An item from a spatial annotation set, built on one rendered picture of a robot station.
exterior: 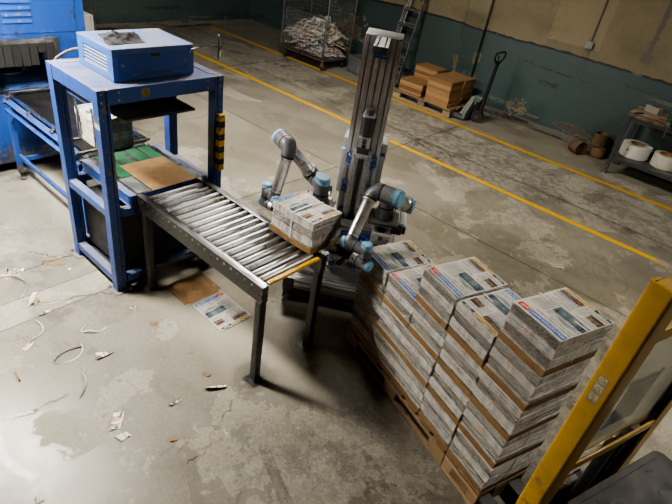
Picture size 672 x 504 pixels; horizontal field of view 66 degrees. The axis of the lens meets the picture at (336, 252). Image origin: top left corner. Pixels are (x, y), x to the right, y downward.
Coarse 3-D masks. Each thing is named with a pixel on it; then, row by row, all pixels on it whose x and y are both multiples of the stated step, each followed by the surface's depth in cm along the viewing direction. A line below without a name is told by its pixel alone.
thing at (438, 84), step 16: (416, 64) 928; (432, 64) 945; (416, 80) 912; (432, 80) 875; (448, 80) 864; (464, 80) 879; (400, 96) 929; (416, 96) 905; (432, 96) 884; (448, 96) 864; (464, 96) 901; (448, 112) 872
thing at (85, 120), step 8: (88, 104) 419; (80, 112) 410; (88, 112) 406; (80, 120) 416; (88, 120) 405; (112, 120) 404; (120, 120) 409; (80, 128) 421; (88, 128) 412; (112, 128) 407; (120, 128) 413; (128, 128) 417; (88, 136) 416; (120, 136) 416; (128, 136) 421; (120, 144) 419; (128, 144) 424
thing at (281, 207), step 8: (296, 192) 352; (304, 192) 354; (280, 200) 338; (288, 200) 340; (296, 200) 342; (304, 200) 345; (312, 200) 348; (280, 208) 335; (288, 208) 332; (296, 208) 334; (272, 216) 344; (280, 216) 338; (288, 216) 332; (272, 224) 346; (280, 224) 341
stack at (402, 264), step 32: (384, 256) 339; (416, 256) 344; (384, 288) 332; (416, 288) 314; (352, 320) 377; (384, 320) 337; (416, 320) 307; (384, 352) 345; (416, 352) 311; (448, 352) 286; (384, 384) 351; (416, 384) 318; (448, 384) 290; (416, 416) 324; (448, 416) 295
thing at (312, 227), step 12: (300, 216) 326; (312, 216) 328; (324, 216) 330; (336, 216) 336; (300, 228) 329; (312, 228) 322; (324, 228) 330; (336, 228) 341; (300, 240) 333; (312, 240) 326; (324, 240) 336
